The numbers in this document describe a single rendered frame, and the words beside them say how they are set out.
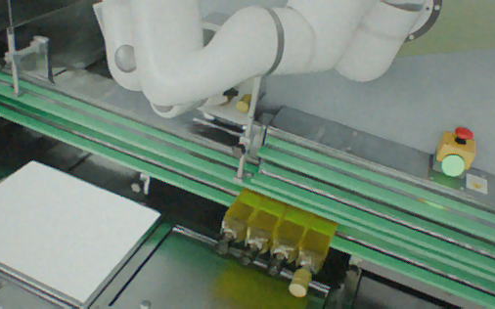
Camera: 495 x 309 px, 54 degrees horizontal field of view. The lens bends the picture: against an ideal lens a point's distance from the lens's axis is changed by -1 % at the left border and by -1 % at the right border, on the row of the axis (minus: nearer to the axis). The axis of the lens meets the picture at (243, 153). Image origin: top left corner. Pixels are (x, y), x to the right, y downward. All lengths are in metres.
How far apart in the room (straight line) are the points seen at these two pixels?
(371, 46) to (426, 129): 0.52
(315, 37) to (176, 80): 0.18
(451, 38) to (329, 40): 0.43
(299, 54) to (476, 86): 0.61
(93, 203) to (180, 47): 0.78
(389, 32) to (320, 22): 0.12
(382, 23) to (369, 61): 0.06
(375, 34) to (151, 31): 0.30
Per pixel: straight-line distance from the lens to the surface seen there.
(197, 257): 1.17
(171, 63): 0.56
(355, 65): 0.72
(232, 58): 0.55
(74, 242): 1.19
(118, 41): 0.68
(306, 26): 0.62
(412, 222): 1.14
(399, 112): 1.18
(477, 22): 1.00
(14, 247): 1.20
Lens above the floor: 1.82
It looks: 53 degrees down
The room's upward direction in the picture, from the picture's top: 142 degrees counter-clockwise
